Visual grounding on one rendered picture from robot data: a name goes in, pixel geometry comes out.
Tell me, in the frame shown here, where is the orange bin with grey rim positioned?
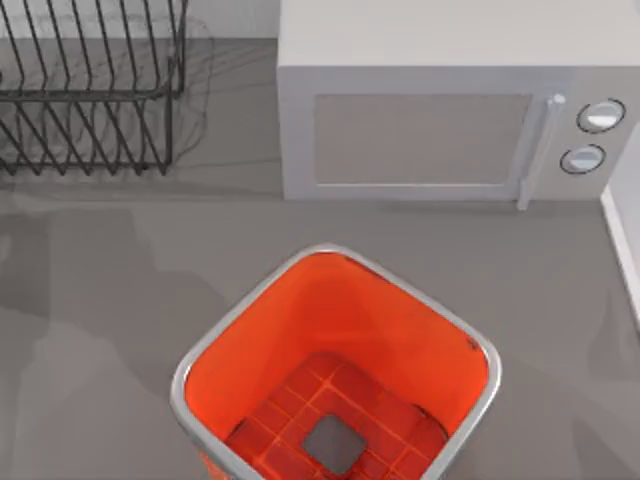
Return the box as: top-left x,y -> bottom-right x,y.
170,243 -> 503,480

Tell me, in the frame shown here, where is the pale microwave oven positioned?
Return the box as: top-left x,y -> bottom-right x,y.
276,0 -> 640,212

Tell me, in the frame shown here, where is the microwave knob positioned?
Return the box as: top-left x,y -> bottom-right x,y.
576,98 -> 627,134
559,144 -> 608,175

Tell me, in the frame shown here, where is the black wire dish rack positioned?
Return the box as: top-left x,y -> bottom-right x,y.
0,0 -> 192,177

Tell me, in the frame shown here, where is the microwave door handle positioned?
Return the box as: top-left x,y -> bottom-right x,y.
516,93 -> 567,212

